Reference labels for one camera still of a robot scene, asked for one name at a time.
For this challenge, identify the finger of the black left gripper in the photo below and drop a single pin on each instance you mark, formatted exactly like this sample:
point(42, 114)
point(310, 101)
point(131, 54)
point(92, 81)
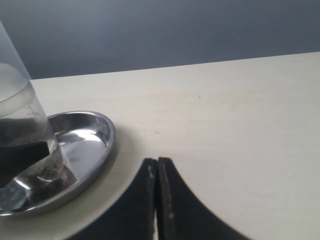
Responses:
point(20, 131)
point(15, 159)

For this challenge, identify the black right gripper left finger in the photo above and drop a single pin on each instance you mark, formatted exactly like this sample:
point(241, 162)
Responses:
point(132, 215)

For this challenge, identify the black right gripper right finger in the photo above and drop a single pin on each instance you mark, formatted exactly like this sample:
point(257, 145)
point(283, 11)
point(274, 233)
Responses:
point(180, 214)

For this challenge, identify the clear plastic bottle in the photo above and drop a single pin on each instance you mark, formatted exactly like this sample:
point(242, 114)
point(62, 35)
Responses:
point(18, 99)

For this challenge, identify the round stainless steel plate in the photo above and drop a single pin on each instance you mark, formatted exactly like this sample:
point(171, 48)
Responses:
point(86, 139)

